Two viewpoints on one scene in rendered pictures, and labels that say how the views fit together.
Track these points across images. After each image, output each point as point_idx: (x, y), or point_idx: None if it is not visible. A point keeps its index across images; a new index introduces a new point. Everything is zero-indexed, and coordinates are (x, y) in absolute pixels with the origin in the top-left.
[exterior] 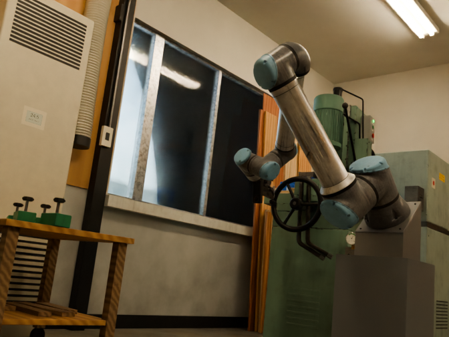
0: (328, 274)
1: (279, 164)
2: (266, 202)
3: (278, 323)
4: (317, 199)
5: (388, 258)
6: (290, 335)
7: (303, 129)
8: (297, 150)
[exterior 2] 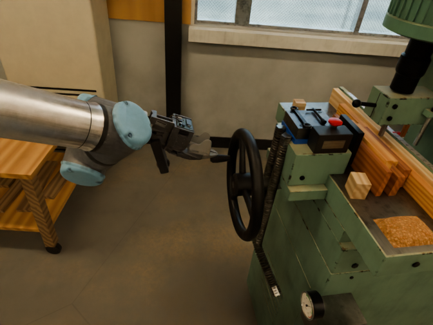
0: (293, 293)
1: (93, 165)
2: (277, 119)
3: (256, 272)
4: (285, 192)
5: None
6: (259, 296)
7: None
8: (131, 141)
